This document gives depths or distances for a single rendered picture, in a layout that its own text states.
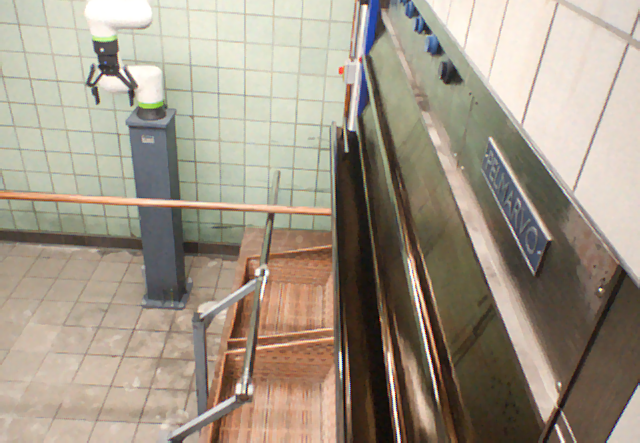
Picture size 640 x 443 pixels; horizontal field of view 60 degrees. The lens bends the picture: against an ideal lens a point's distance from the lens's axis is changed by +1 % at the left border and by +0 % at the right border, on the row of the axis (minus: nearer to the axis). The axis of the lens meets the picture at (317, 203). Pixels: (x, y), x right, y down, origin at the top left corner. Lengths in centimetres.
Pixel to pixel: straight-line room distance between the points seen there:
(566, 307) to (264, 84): 279
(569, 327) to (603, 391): 9
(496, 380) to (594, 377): 24
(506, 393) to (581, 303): 20
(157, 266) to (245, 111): 104
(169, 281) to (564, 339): 295
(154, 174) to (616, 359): 269
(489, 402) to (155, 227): 262
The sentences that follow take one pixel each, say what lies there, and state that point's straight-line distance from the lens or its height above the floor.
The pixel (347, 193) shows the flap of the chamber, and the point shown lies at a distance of 185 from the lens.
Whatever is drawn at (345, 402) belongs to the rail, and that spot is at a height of 144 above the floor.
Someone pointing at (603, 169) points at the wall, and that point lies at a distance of 51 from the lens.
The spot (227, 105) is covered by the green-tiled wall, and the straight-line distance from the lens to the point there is 332.
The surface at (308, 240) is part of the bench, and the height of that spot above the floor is 58.
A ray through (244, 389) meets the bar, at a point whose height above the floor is 117.
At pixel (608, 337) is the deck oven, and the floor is 204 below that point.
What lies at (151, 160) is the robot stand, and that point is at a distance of 296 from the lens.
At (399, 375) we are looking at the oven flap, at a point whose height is 147.
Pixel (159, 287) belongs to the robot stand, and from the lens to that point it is 344.
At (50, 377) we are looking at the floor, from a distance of 327.
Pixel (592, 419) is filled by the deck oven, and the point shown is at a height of 197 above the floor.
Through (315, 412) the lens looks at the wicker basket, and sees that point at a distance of 222.
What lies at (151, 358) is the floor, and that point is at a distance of 323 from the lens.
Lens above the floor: 234
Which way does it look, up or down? 32 degrees down
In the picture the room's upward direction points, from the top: 5 degrees clockwise
